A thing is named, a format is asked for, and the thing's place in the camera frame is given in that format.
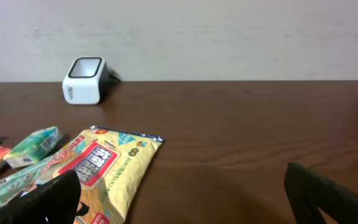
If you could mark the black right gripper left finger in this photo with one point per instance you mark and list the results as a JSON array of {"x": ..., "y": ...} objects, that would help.
[{"x": 53, "y": 202}]

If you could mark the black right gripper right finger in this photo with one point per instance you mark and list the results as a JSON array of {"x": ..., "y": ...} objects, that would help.
[{"x": 310, "y": 193}]

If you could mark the teal tissue pack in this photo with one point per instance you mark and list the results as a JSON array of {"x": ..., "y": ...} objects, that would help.
[{"x": 33, "y": 148}]

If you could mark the teal wet wipe packet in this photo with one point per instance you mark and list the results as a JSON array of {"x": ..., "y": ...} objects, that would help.
[{"x": 20, "y": 183}]

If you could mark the yellow snack bag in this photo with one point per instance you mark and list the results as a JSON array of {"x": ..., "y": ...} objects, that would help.
[{"x": 110, "y": 165}]

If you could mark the white barcode scanner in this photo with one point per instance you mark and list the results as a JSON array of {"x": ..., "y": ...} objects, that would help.
[{"x": 86, "y": 82}]

